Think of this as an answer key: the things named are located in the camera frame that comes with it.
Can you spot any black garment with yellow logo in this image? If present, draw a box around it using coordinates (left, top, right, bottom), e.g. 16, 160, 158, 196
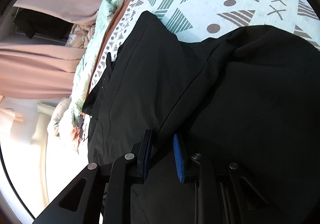
82, 11, 319, 223

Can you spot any grey plush toy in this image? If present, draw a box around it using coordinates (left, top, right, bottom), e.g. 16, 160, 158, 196
47, 98, 72, 136

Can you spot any pink right curtain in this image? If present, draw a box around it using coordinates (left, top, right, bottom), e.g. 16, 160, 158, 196
1, 42, 85, 99

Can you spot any patterned white bed blanket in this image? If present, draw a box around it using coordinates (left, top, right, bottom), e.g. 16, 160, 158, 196
89, 0, 319, 88

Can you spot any mint green duvet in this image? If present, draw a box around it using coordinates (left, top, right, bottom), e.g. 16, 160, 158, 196
59, 0, 124, 129

